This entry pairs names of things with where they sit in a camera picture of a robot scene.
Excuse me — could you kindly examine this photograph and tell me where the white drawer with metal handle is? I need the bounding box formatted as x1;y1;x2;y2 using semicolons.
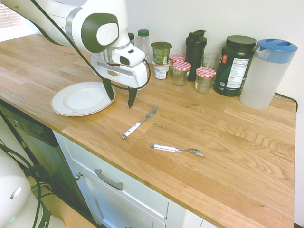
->
53;130;214;228

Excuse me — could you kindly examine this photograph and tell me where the fork with white handle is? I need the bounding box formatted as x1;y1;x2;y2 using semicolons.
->
121;105;159;140

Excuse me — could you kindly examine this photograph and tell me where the clear glass tumbler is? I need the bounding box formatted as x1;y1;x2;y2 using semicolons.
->
202;52;221;72

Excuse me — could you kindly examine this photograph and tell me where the clear bottle with green lid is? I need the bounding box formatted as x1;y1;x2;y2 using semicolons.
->
137;29;152;62

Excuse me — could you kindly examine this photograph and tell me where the white yogurt cup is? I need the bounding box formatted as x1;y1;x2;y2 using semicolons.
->
153;63;171;80

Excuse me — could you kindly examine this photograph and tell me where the clear pitcher with blue lid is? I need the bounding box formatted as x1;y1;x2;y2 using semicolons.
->
239;38;298;110

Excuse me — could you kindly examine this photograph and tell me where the white plate with gold rim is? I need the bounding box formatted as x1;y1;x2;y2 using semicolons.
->
50;81;116;117

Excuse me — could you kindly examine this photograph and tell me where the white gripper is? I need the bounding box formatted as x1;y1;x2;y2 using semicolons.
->
91;53;148;109

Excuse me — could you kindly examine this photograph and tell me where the green yogurt cup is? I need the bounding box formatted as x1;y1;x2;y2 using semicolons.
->
151;41;172;65

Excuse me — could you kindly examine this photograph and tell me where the black shaker bottle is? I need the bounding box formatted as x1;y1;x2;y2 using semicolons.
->
185;29;207;82

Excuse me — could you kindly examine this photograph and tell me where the dark dishwasher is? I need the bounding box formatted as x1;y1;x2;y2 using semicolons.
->
0;99;95;221

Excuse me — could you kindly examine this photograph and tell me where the silver drawer handle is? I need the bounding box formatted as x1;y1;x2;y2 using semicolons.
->
94;168;124;191

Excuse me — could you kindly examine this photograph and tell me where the black base cable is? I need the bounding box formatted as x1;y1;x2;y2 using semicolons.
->
0;139;55;228

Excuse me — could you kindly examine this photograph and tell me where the white window blind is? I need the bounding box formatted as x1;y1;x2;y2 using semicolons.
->
0;2;31;42

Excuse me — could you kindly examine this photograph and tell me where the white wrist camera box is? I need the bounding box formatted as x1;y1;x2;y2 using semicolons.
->
111;44;146;67

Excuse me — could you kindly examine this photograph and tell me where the black protein powder tub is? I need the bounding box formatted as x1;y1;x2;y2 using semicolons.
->
213;35;257;97

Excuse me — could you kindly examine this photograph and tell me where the spoon with white handle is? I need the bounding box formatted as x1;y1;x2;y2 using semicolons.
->
150;143;206;157

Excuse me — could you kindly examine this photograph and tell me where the glass jar red checkered lid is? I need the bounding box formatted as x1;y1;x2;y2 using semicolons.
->
194;66;217;94
169;54;186;76
171;61;192;87

